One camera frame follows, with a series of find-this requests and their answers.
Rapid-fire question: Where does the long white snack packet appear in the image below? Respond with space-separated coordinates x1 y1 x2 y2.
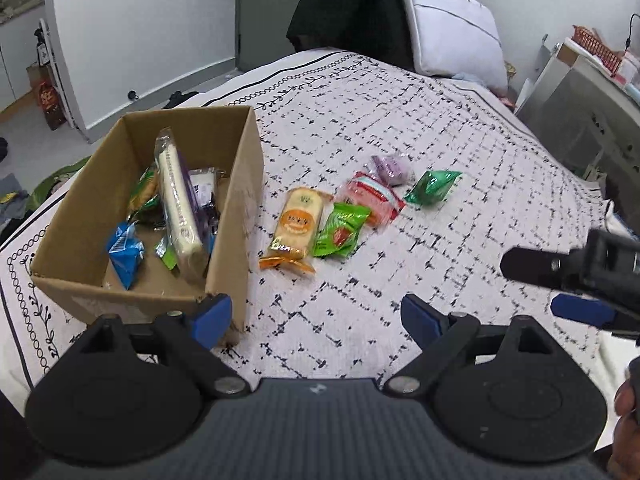
154 129 206 271

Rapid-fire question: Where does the person's right hand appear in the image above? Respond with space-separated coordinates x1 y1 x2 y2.
612 367 640 467

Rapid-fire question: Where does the pink snack packet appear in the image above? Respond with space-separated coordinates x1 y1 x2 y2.
336 171 407 228

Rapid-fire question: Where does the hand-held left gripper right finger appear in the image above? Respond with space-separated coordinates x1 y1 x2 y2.
384 293 567 399

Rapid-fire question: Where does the white pillow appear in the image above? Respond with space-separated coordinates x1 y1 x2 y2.
397 0 510 93

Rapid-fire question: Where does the white black-label snack packet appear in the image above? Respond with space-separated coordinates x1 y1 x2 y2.
189 167 222 238

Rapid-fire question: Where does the purple snack packet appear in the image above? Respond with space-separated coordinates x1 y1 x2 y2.
370 155 416 187

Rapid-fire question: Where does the blue snack packet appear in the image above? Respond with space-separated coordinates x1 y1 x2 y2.
106 222 146 291

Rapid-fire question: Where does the white bedside cabinet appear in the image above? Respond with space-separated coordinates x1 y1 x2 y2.
515 35 640 191

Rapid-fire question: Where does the white black printed blanket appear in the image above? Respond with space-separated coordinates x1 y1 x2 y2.
0 47 608 396

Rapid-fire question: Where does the black jacket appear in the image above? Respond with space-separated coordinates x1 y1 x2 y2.
286 0 416 68

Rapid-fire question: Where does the red printed bag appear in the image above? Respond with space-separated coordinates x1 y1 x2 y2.
27 65 68 132

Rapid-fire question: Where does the brown cardboard box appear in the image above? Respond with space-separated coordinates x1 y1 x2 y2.
31 105 265 346

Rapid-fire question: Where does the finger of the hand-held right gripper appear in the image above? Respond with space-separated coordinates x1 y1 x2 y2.
500 246 590 290
550 294 640 346

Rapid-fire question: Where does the dark green snack packet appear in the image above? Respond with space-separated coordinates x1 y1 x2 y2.
403 170 463 207

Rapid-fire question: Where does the orange cracker packet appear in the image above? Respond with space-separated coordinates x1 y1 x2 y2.
258 187 333 275

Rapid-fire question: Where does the black bottle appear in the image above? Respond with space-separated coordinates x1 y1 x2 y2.
34 27 53 68

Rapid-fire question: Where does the light green snack packet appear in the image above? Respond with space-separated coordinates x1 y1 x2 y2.
311 202 371 259

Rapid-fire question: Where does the white door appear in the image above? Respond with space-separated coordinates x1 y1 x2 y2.
42 0 238 143

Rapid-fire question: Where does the grey blue cloth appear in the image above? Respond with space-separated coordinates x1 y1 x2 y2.
0 174 31 221

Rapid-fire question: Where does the green yellow packet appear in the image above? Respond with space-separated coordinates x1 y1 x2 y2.
127 167 163 221

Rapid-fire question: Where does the red woven basket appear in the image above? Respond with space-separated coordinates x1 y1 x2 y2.
571 25 626 72

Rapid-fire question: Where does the green striped snack packet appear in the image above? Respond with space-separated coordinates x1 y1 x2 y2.
155 235 181 271

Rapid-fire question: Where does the white kitchen cabinet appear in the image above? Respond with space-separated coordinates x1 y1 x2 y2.
0 10 48 113

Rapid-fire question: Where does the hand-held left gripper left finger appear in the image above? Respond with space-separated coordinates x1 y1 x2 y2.
65 293 252 399

